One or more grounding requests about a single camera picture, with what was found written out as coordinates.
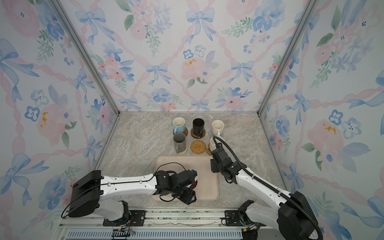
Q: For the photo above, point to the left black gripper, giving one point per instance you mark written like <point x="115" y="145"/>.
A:
<point x="190" y="197"/>

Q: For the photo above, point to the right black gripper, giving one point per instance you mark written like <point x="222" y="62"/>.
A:
<point x="213" y="167"/>

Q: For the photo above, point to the woven rattan round coaster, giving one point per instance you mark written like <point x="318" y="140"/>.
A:
<point x="198" y="147"/>

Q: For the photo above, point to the cream mug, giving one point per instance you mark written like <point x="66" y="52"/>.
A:
<point x="218" y="127"/>

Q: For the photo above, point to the glossy brown wooden coaster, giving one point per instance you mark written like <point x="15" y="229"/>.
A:
<point x="198" y="136"/>

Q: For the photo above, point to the black mug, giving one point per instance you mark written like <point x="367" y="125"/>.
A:
<point x="198" y="126"/>

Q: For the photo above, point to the grey mug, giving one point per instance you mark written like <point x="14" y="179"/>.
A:
<point x="180" y="144"/>

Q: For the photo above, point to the matte brown wooden coaster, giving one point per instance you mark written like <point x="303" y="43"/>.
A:
<point x="185" y="132"/>

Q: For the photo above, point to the white and blue mug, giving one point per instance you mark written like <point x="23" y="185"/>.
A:
<point x="179" y="125"/>

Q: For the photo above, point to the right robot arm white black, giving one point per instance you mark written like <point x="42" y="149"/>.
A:
<point x="288" y="213"/>

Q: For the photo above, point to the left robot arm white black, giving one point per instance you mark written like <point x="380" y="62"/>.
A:
<point x="94" y="193"/>

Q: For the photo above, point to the cork paw print coaster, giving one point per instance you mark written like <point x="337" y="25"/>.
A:
<point x="208" y="151"/>

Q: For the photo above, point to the grey braided round coaster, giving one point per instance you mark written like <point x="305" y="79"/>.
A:
<point x="211" y="134"/>

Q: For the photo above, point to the beige serving tray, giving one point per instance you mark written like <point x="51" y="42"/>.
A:
<point x="207" y="188"/>

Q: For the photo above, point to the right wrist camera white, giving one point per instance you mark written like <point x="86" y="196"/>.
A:
<point x="219" y="154"/>

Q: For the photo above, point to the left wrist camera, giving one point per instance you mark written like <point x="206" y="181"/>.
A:
<point x="187" y="177"/>

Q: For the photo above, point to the aluminium front rail frame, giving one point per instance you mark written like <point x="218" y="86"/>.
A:
<point x="165" y="224"/>

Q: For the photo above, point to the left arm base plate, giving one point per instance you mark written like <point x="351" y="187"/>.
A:
<point x="133" y="218"/>

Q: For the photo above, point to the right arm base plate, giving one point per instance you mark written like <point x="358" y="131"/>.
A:
<point x="236" y="218"/>

